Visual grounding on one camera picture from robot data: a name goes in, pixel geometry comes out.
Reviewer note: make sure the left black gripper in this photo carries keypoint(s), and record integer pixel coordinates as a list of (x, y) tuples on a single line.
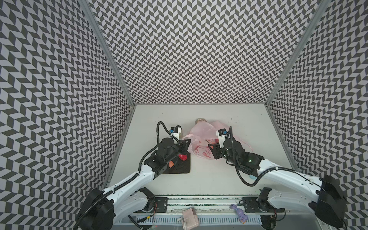
[(184, 145)]

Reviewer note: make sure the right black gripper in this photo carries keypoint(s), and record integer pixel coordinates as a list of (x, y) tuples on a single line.
[(216, 149)]

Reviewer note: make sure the red fake strawberry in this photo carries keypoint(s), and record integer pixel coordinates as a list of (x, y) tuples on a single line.
[(182, 157)]

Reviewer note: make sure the pink plastic bag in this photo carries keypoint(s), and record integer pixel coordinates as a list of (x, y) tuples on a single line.
[(201, 135)]

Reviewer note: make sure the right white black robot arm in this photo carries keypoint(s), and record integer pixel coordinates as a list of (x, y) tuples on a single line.
[(322, 197)]

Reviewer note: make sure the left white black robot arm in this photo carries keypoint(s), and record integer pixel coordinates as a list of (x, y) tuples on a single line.
[(104, 208)]

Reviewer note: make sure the black rectangular tray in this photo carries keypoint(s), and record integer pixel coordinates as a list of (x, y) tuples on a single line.
[(180, 167)]

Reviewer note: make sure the tape roll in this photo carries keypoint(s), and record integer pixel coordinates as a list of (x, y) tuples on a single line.
[(200, 120)]

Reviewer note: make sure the purple toy figure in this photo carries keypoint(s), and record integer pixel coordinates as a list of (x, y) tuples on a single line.
[(243, 218)]

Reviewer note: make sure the pink small box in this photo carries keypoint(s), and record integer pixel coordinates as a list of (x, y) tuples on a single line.
[(189, 219)]

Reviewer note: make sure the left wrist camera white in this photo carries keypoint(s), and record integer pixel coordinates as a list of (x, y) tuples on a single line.
[(175, 132)]

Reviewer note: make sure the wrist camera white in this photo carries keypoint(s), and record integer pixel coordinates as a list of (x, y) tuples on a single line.
[(222, 134), (175, 132)]

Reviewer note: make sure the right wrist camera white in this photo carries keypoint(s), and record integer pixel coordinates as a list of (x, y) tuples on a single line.
[(222, 134)]

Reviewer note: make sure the aluminium front rail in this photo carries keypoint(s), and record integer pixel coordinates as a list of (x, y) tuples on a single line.
[(207, 201)]

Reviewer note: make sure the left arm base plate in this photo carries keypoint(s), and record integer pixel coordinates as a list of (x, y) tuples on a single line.
[(157, 204)]

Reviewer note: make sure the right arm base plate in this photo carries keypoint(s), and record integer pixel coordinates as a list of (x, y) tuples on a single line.
[(251, 204)]

